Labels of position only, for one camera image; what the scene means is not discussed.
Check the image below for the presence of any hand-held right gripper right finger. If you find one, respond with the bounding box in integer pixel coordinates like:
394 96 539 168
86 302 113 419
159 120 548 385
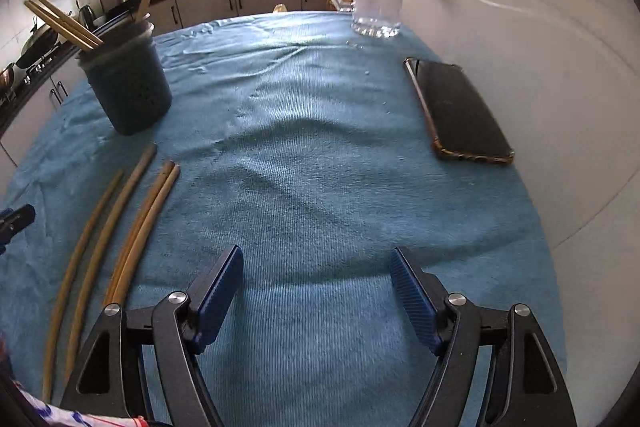
390 248 576 427

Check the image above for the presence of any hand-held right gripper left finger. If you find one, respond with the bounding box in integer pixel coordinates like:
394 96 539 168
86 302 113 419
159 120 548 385
60 244 245 427

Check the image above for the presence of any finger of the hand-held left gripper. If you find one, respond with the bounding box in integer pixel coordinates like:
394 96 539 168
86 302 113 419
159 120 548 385
0 204 37 258

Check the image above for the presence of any dark grey utensil holder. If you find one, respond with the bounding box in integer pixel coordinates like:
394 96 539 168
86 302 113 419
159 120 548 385
77 13 173 136

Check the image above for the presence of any blue tablecloth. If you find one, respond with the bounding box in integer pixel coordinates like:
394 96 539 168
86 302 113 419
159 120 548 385
0 9 568 427

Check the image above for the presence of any gas stove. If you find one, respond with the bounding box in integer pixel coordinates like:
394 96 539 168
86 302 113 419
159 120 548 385
22 52 68 84

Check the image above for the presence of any black wok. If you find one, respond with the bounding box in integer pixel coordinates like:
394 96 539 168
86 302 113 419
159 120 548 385
15 24 61 70

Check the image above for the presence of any white patterned clothing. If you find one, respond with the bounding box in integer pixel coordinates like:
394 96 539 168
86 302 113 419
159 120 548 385
15 384 148 427

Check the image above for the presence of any smartphone in brown case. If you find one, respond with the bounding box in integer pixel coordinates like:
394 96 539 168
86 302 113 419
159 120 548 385
404 57 516 166

